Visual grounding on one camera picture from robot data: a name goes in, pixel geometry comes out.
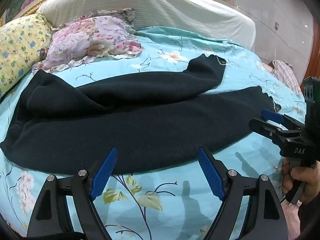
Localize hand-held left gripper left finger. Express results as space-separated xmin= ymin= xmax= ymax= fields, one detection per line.
xmin=26 ymin=147 xmax=118 ymax=240

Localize light blue floral bed sheet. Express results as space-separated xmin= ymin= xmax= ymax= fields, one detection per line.
xmin=0 ymin=26 xmax=307 ymax=240

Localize yellow printed pillow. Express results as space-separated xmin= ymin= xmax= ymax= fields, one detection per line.
xmin=0 ymin=12 xmax=52 ymax=98

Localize black pants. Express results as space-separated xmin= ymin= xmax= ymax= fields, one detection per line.
xmin=0 ymin=54 xmax=282 ymax=175

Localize pink floral pillow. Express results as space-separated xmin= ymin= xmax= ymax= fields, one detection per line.
xmin=31 ymin=8 xmax=143 ymax=74

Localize person's right forearm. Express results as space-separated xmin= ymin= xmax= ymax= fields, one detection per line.
xmin=297 ymin=197 xmax=320 ymax=240

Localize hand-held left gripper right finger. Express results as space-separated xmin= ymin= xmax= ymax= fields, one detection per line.
xmin=198 ymin=147 xmax=288 ymax=240

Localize white ribbed headboard cover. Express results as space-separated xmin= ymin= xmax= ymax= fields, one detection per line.
xmin=37 ymin=0 xmax=256 ymax=53

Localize person's right hand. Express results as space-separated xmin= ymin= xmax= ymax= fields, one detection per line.
xmin=281 ymin=159 xmax=320 ymax=203

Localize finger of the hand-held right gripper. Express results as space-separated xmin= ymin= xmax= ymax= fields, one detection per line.
xmin=248 ymin=118 xmax=302 ymax=146
xmin=261 ymin=109 xmax=305 ymax=132

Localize plaid cloth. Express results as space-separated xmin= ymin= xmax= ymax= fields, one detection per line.
xmin=271 ymin=59 xmax=304 ymax=94

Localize wooden cabinet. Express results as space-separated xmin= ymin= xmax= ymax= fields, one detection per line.
xmin=309 ymin=15 xmax=320 ymax=78

